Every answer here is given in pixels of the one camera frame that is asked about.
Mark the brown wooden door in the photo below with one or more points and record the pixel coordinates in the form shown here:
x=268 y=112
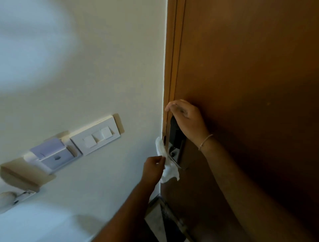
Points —
x=249 y=87

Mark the person's left hand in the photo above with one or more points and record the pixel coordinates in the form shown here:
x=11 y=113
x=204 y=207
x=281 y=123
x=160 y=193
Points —
x=152 y=170

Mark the white key card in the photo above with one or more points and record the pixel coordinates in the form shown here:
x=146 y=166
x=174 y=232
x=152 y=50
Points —
x=48 y=147

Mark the black electronic door lock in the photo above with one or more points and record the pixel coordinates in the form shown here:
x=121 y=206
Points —
x=176 y=142

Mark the white key card holder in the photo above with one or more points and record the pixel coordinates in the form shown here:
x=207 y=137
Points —
x=51 y=155

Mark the person's right fingers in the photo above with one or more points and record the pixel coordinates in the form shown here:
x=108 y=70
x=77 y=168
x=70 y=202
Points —
x=175 y=107

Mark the person's left forearm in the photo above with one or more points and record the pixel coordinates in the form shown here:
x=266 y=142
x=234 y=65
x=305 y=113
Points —
x=124 y=214

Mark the person's left fingers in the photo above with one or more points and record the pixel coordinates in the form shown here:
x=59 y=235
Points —
x=159 y=160

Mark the person's right hand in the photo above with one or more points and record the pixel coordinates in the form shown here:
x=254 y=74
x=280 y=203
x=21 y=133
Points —
x=190 y=122

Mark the white cleaning cloth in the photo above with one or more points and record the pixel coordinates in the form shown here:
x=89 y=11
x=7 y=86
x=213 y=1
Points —
x=166 y=164

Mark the white wall switch panel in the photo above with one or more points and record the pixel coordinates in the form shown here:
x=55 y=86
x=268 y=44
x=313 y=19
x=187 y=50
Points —
x=96 y=136

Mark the person's right forearm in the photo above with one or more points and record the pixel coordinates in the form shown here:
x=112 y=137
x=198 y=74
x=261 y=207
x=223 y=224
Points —
x=254 y=194

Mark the brown wooden door frame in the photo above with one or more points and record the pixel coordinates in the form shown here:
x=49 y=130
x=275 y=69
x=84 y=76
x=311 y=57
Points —
x=172 y=62

